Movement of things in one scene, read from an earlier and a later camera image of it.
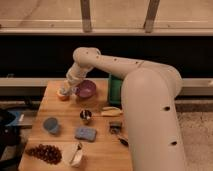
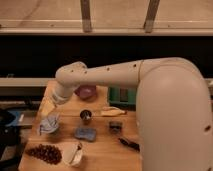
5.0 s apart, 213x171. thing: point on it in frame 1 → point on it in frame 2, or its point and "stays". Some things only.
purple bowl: [86, 89] stays
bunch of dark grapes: [51, 154] stays
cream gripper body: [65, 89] → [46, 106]
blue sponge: [87, 134] stays
